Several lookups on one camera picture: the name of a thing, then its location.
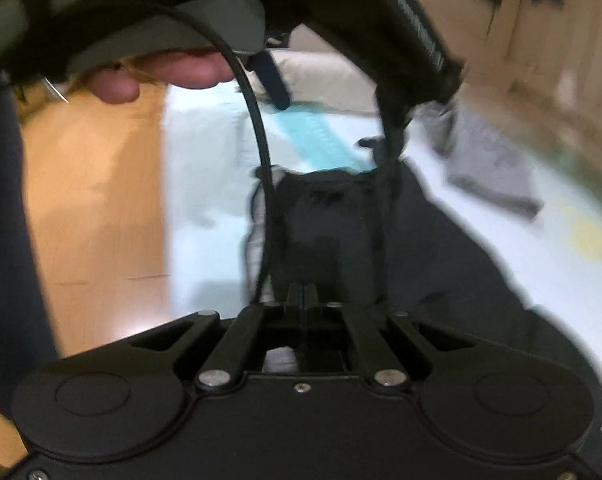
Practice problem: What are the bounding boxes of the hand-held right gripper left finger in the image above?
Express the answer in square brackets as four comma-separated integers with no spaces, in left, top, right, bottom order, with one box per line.
[130,283,308,391]

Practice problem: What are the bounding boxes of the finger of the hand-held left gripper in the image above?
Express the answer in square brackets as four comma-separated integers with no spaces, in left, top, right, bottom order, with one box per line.
[358,94,413,172]
[249,50,293,111]

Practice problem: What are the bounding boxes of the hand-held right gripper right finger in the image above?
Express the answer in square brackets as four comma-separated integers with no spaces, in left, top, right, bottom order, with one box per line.
[307,283,476,392]

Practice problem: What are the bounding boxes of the black pants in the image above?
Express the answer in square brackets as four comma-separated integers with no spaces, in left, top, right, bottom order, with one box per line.
[241,159,602,391]

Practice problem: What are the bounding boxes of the person's left hand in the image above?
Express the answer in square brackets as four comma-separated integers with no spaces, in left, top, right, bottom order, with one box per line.
[88,49,238,106]

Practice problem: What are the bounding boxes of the cream floral pillow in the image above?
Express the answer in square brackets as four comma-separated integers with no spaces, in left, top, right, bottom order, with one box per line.
[273,50,384,115]

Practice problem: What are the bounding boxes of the grey cloth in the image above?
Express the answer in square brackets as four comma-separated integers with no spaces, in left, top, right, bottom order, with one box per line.
[421,100,544,218]

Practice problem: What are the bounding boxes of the wooden cabinet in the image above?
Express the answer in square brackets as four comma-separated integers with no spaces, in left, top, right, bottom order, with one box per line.
[398,0,602,153]

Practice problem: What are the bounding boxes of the person's dark trouser leg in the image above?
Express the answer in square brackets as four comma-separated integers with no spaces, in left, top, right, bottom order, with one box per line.
[0,80,62,416]

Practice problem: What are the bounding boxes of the black cable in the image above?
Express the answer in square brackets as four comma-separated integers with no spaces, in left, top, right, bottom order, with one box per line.
[96,2,278,303]

